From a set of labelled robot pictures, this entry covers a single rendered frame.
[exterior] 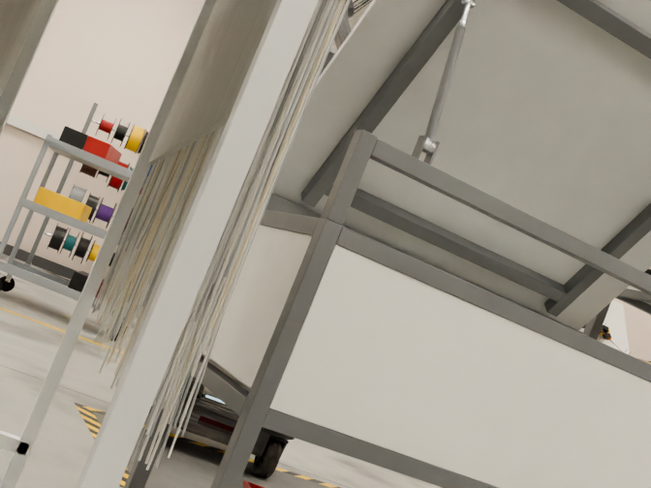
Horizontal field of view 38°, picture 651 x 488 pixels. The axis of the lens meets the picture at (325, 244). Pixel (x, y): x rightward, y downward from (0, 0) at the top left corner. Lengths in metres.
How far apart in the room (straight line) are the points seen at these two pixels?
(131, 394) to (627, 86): 1.88
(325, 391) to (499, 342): 0.43
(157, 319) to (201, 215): 0.09
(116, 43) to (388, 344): 7.88
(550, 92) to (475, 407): 0.82
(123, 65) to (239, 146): 8.83
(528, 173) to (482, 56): 0.40
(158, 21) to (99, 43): 0.62
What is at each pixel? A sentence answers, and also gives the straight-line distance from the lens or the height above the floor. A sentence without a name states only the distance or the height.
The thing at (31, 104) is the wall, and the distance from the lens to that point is 9.57.
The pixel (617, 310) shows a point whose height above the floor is 1.58.
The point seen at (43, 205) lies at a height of 0.59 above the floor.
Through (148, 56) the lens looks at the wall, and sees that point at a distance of 9.66.
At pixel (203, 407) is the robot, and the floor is 0.17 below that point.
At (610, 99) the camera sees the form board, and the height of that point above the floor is 1.39.
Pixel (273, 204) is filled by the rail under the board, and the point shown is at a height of 0.84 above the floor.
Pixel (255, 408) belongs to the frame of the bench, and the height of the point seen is 0.39.
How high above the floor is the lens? 0.62
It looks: 4 degrees up
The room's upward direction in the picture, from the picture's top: 22 degrees clockwise
